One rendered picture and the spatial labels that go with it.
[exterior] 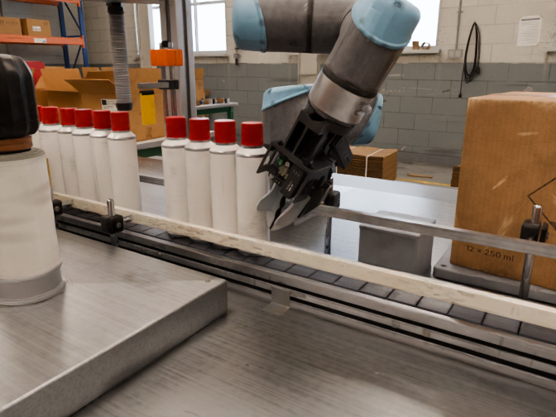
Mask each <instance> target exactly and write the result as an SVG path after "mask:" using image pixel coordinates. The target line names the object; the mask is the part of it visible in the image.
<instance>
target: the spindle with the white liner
mask: <svg viewBox="0 0 556 417"><path fill-rule="evenodd" d="M39 127H40V119H39V112H38V106H37V100H36V90H35V84H34V78H33V75H32V72H31V70H30V68H29V67H28V65H27V64H26V62H25V61H24V59H23V58H21V57H19V56H16V55H7V54H0V304H1V305H8V306H18V305H25V304H34V303H37V302H40V301H42V300H47V299H49V298H50V297H52V296H54V295H57V294H58V293H59V292H61V291H62V290H63V289H64V287H65V285H66V281H65V278H64V277H63V276H62V275H61V272H60V267H61V265H62V259H61V257H60V254H59V245H58V239H57V235H56V230H55V216H54V210H53V205H52V201H51V194H50V180H49V176H48V171H47V164H46V153H45V151H43V150H42V149H40V148H36V147H32V146H33V142H32V137H31V134H35V133H36V132H37V131H38V130H39Z"/></svg>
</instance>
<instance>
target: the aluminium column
mask: <svg viewBox="0 0 556 417"><path fill-rule="evenodd" d="M169 5H170V32H171V42H173V49H178V50H182V51H183V66H175V79H178V80H179V89H176V90H175V92H176V106H177V116H184V117H185V121H186V134H187V137H186V138H187V139H189V119H190V118H193V117H197V110H196V92H195V76H194V43H193V25H192V8H191V0H169ZM159 9H160V22H161V41H169V40H170V34H169V23H168V12H167V1H166V0H163V1H159ZM165 68H166V79H170V71H169V66H166V67H165ZM167 94H168V107H169V116H172V110H171V96H170V89H167Z"/></svg>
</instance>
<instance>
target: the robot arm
mask: <svg viewBox="0 0 556 417"><path fill-rule="evenodd" d="M420 18H421V12H420V10H419V9H418V8H417V7H416V6H415V5H414V4H412V3H411V2H409V1H407V0H234V2H233V6H232V35H233V39H234V42H235V44H236V46H237V47H238V48H239V49H240V50H250V51H260V52H261V53H266V52H288V53H310V54H329V57H328V59H327V61H326V63H325V65H324V67H323V68H322V69H321V71H320V73H319V76H318V78H317V79H316V81H315V83H314V84H300V85H291V86H282V87H275V88H270V89H268V90H266V91H265V93H264V95H263V104H262V109H261V110H262V123H263V142H264V145H263V146H264V147H265V148H266V149H267V151H266V154H265V155H264V157H263V159H262V161H261V164H260V165H259V167H258V169H257V171H256V172H257V174H259V173H261V172H264V171H268V172H269V173H268V177H269V178H270V191H269V192H268V193H267V194H266V195H265V196H264V197H262V198H261V199H260V200H259V201H258V203H257V205H256V210H258V211H266V221H267V227H268V228H269V229H270V230H271V231H275V230H279V229H282V228H284V227H286V226H288V225H290V224H291V223H293V222H294V221H296V220H297V219H299V218H301V217H303V216H304V215H306V214H307V213H309V212H310V211H312V210H313V209H315V208H317V207H318V206H319V205H320V204H321V203H322V202H323V201H324V199H325V198H326V196H327V193H328V190H329V189H330V187H331V186H333V184H332V183H331V182H329V181H330V180H331V177H332V174H333V173H335V172H336V168H335V166H339V167H341V168H342V169H345V168H346V167H347V166H348V164H349V163H350V162H351V161H352V159H353V158H354V157H353V155H352V152H351V149H350V147H349V145H350V146H353V145H366V144H369V143H370V142H372V140H373V139H374V137H375V135H376V132H377V129H378V126H379V123H380V119H381V110H382V105H383V97H382V95H381V94H380V93H378V91H379V90H380V88H381V86H382V85H383V83H384V82H385V80H386V78H387V76H388V74H389V73H390V72H391V70H392V68H393V67H394V65H395V63H396V61H397V60H398V59H399V57H400V55H401V53H402V51H403V50H404V48H405V47H406V46H407V45H408V44H409V43H410V41H411V39H412V35H413V33H414V31H415V28H416V27H417V26H418V24H419V21H420ZM348 144H349V145H348ZM269 153H270V159H269V161H268V163H267V164H264V163H265V161H266V158H267V157H268V155H269ZM286 198H287V199H290V204H289V206H288V207H287V208H285V209H284V210H283V212H282V214H280V211H281V209H282V208H283V207H284V206H285V199H286Z"/></svg>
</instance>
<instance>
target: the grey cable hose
mask: <svg viewBox="0 0 556 417"><path fill-rule="evenodd" d="M106 6H108V10H107V13H108V16H109V18H108V19H109V23H108V24H109V25H110V26H109V27H110V28H109V30H110V32H111V33H110V35H111V36H110V37H111V38H110V40H111V41H110V42H112V43H111V47H112V48H111V50H112V57H113V58H112V59H113V67H114V68H113V69H114V71H113V72H114V73H113V74H115V75H114V77H115V80H114V81H115V86H116V87H115V91H116V92H115V93H116V96H117V97H116V98H117V99H116V100H117V102H116V108H117V110H118V111H131V110H132V108H133V103H132V101H131V100H132V99H131V92H130V91H131V90H130V88H131V87H130V86H131V85H130V82H129V81H130V80H129V79H130V78H129V76H130V75H129V73H128V72H129V68H128V67H129V66H128V58H127V57H128V56H127V48H126V47H127V46H126V44H127V43H126V42H127V41H126V38H125V37H126V36H125V35H126V33H125V32H126V31H125V30H126V28H124V27H125V26H124V25H125V23H124V22H125V21H124V20H125V18H124V16H123V15H124V13H125V12H124V10H123V7H124V3H121V2H106Z"/></svg>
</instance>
